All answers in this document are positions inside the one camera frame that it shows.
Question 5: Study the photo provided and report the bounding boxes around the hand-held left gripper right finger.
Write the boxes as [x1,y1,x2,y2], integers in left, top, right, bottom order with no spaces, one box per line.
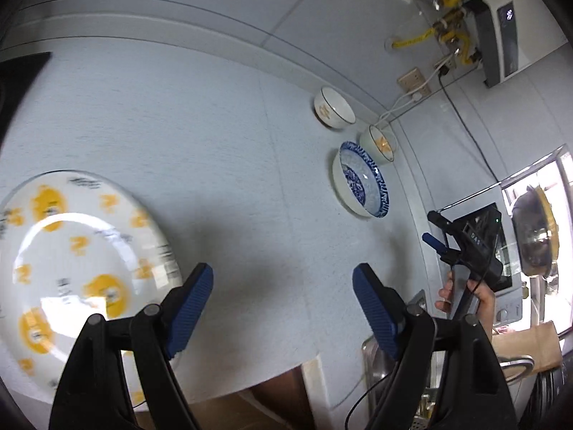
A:
[352,263,522,430]

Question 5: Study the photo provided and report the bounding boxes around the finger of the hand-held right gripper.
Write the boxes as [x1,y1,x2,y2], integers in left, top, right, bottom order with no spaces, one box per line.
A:
[427,210,462,234]
[422,233,449,256]

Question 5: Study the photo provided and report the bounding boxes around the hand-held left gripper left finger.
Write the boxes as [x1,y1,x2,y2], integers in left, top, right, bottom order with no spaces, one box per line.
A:
[48,263,214,430]

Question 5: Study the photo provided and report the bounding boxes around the blue and white patterned bowl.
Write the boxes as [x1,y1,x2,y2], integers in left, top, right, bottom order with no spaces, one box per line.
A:
[332,141,390,219]

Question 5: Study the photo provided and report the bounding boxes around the small white flower bowl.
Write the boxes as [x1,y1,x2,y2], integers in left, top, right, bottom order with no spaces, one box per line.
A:
[313,86,356,130]
[359,124,398,165]

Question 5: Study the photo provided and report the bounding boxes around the white yellow bear plate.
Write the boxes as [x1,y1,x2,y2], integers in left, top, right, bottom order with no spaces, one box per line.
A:
[0,170,183,414]

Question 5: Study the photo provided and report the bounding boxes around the person's right hand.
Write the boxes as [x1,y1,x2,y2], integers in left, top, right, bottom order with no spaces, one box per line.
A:
[435,273,496,323]

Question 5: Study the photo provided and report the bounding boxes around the steel basin with yellow rim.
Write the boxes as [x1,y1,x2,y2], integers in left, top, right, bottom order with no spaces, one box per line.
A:
[511,185,560,277]

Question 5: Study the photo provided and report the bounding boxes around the white microwave oven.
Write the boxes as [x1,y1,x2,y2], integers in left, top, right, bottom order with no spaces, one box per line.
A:
[436,181,524,323]

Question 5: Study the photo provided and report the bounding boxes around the brown paper bag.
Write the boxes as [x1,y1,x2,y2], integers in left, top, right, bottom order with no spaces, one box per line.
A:
[492,321,562,373]

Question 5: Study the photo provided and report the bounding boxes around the dark round container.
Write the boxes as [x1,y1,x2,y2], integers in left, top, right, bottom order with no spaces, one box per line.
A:
[517,363,573,430]

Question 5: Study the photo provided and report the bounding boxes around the brass pipe fittings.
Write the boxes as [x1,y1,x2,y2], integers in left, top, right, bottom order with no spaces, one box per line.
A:
[412,0,482,66]

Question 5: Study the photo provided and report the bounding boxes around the black power cable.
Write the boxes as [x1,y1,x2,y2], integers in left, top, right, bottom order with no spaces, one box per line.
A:
[439,74,502,184]

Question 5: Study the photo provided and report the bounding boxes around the white power cable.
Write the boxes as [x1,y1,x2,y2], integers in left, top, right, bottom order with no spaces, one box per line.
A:
[376,54,457,126]

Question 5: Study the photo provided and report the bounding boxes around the beige wall socket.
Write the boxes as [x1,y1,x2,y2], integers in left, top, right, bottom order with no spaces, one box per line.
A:
[398,67,433,98]

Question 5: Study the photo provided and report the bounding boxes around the yellow gas hose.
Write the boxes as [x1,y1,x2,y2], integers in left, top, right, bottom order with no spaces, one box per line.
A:
[391,27,437,50]

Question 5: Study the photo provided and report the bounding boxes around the white wall water heater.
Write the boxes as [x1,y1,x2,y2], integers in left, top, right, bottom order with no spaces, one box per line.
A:
[450,0,567,88]

